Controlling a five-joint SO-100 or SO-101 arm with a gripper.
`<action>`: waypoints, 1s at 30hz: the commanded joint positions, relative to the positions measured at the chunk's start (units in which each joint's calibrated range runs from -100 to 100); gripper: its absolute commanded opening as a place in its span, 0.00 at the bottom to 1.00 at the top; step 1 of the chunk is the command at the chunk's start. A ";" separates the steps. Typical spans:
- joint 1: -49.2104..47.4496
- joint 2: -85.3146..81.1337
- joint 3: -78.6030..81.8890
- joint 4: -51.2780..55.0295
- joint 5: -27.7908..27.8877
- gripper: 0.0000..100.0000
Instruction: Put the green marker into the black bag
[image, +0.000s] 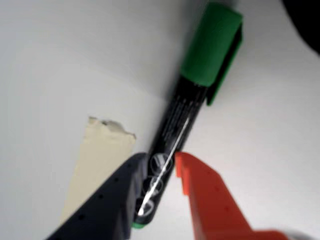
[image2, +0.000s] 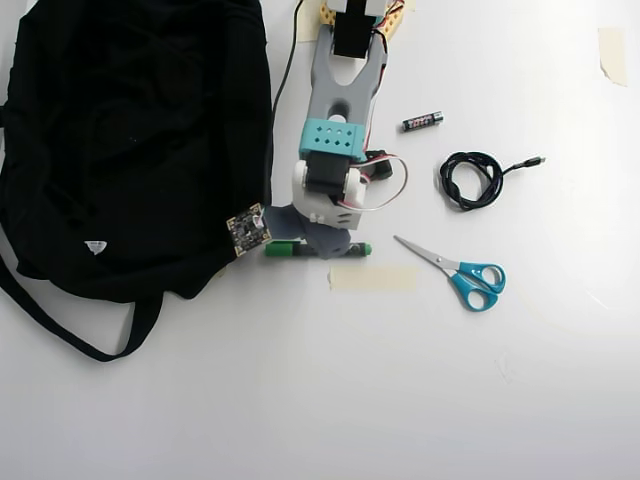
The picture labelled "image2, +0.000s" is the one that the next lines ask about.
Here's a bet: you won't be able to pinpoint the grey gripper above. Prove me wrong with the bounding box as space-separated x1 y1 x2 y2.
263 204 352 262

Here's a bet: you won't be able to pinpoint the green marker with black barrel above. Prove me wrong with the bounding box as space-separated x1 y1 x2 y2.
264 240 374 261

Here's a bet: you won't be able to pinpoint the black fabric bag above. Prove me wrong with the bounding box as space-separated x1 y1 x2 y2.
0 0 275 364

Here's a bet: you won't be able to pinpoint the wide beige masking tape strip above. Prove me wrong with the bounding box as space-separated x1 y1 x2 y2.
328 265 419 294

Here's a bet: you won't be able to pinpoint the black AAA battery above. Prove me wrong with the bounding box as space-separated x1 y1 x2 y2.
399 111 445 134

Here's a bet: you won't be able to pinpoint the bare camera circuit board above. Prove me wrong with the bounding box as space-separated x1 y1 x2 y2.
225 201 271 259

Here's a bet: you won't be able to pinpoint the black plastic ring clip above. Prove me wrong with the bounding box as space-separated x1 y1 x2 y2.
367 148 396 181

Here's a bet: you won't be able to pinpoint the white and red servo cable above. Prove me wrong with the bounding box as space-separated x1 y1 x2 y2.
339 19 410 214

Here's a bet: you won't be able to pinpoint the coiled black USB cable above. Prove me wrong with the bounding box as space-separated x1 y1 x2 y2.
437 151 547 213

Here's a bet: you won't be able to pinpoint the blue-handled scissors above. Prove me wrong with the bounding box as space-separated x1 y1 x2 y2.
393 234 507 312

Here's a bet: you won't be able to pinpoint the thin black camera cable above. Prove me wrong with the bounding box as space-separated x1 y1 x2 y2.
272 0 304 109

